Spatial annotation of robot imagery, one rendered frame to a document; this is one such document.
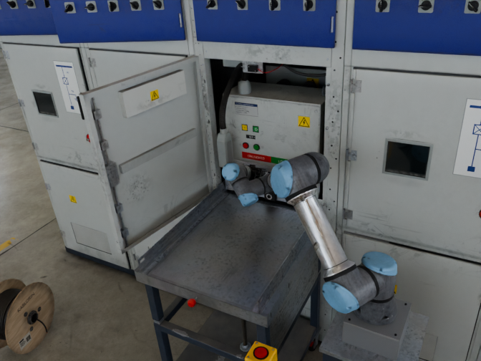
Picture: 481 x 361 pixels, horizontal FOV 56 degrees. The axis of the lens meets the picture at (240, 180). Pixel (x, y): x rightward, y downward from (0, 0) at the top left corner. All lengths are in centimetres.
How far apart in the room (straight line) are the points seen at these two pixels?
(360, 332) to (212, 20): 137
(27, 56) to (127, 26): 90
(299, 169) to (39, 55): 183
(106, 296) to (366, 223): 184
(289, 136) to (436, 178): 66
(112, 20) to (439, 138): 150
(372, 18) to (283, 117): 59
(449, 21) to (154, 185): 137
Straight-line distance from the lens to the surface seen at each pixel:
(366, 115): 187
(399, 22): 175
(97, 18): 228
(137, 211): 211
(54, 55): 277
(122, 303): 313
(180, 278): 189
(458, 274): 217
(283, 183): 149
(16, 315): 285
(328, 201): 213
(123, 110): 191
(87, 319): 310
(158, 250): 202
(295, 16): 186
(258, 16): 192
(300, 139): 208
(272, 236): 206
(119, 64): 244
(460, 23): 173
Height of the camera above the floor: 207
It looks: 29 degrees down
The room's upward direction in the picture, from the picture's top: 4 degrees counter-clockwise
